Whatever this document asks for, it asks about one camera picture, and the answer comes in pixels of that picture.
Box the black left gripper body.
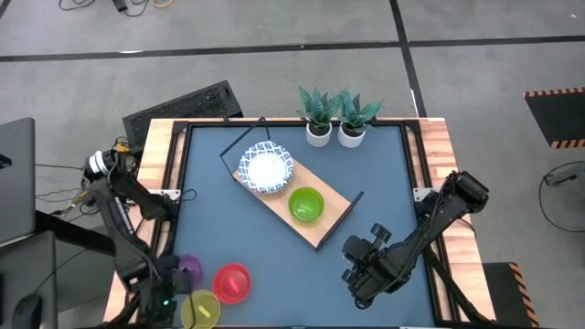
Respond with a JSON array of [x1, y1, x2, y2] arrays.
[[157, 253, 196, 298]]

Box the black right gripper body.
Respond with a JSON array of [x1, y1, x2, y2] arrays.
[[341, 223, 399, 306]]

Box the purple translucent plastic bowl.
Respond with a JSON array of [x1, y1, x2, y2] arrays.
[[176, 254, 205, 287]]

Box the yellow translucent plastic bowl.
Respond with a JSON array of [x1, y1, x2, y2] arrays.
[[180, 289, 221, 329]]

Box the red translucent plastic bowl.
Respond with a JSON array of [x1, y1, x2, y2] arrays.
[[212, 263, 253, 305]]

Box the green translucent plastic bowl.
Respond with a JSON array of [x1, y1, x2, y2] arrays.
[[287, 186, 325, 224]]

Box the blue patterned white plate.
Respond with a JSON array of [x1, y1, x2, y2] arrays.
[[237, 140, 295, 195]]

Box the green plant in white pot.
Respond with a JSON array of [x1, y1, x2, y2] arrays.
[[295, 85, 342, 148], [336, 89, 384, 149]]

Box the black hazard-striped floor mat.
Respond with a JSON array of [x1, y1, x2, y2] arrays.
[[482, 261, 540, 329], [523, 87, 585, 150]]

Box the dark grey side table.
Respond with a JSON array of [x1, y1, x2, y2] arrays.
[[0, 230, 59, 329]]

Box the black computer mouse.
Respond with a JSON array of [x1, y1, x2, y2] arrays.
[[12, 293, 44, 329]]

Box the grey laptop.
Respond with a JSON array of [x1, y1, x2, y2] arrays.
[[0, 117, 37, 246]]

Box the wooden shelf with black frame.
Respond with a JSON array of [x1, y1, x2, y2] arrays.
[[218, 116, 366, 252]]

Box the tangled cable bundle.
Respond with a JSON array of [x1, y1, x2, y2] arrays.
[[35, 136, 138, 218]]

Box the black metal table frame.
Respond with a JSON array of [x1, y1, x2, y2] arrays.
[[109, 116, 495, 329]]

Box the black power adapter cables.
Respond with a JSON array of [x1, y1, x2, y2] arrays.
[[58, 0, 175, 18]]

